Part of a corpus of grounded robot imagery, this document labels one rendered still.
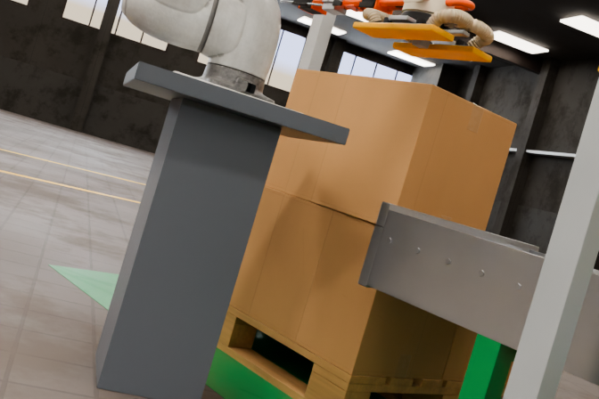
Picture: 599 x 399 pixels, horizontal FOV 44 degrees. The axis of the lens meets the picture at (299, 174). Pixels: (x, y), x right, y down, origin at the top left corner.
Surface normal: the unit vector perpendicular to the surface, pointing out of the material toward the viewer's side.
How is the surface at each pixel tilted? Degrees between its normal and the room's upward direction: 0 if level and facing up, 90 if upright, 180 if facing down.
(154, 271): 90
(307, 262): 90
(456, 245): 90
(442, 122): 90
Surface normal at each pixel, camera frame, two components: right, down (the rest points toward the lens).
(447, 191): 0.61, 0.18
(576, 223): -0.72, -0.22
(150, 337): 0.28, 0.08
